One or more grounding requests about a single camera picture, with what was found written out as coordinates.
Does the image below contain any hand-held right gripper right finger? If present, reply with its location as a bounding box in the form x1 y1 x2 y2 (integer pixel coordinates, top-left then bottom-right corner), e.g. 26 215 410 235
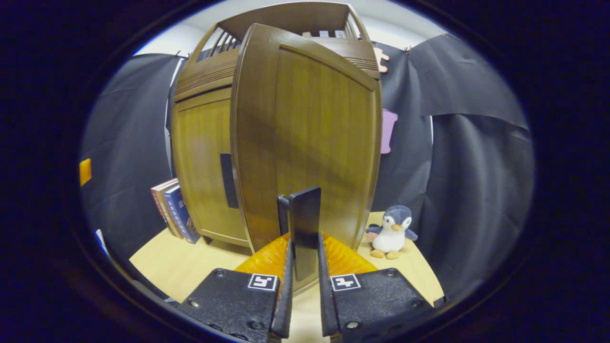
317 232 435 343

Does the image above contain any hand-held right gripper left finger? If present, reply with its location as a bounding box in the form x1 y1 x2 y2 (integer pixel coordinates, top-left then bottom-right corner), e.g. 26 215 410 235
177 232 294 343

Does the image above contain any wooden shoe cabinet door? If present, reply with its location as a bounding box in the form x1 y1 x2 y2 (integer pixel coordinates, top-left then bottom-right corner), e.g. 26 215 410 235
230 23 383 293
171 87 251 247

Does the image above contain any wooden double-door shoe cabinet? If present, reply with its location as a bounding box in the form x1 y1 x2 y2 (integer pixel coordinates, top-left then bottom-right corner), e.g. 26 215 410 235
171 1 382 248

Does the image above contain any brown book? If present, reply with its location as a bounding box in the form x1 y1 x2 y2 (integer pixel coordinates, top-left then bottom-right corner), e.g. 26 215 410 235
160 183 184 240

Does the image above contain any penguin plush toy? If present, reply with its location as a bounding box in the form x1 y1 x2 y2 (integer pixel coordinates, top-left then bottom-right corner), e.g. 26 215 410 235
366 205 418 260

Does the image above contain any dark blue book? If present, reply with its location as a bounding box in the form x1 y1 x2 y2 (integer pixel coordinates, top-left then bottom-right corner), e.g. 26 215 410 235
164 185 201 244

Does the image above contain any black backdrop cloth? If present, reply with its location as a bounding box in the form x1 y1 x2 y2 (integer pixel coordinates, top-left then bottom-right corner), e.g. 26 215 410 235
79 33 535 305

